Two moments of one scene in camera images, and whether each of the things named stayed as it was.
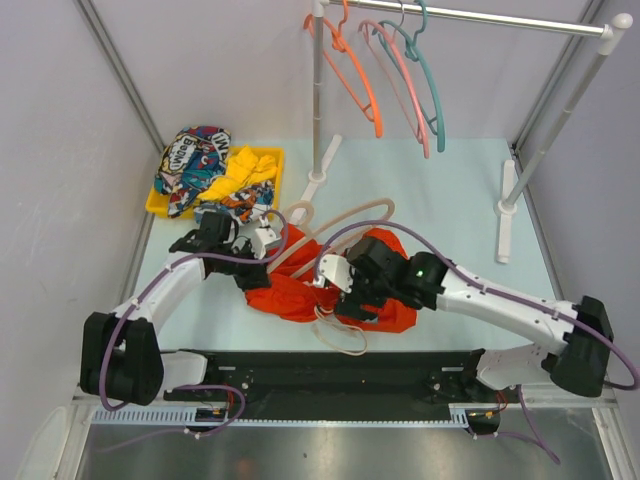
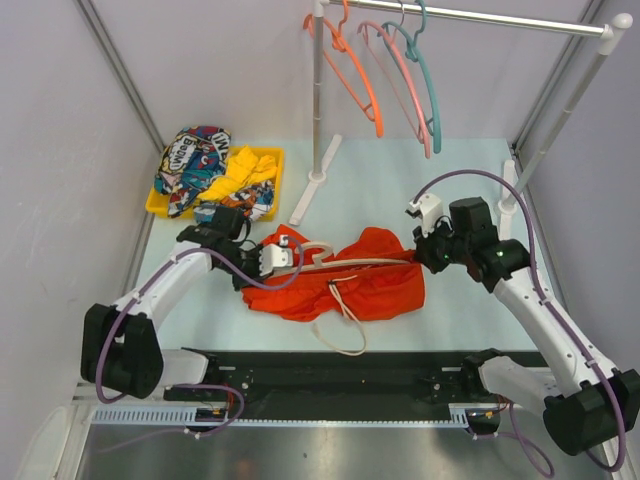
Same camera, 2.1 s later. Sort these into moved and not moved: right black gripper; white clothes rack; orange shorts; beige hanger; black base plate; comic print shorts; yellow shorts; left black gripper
Moved: orange shorts; right black gripper; beige hanger
Not moved: left black gripper; black base plate; comic print shorts; white clothes rack; yellow shorts
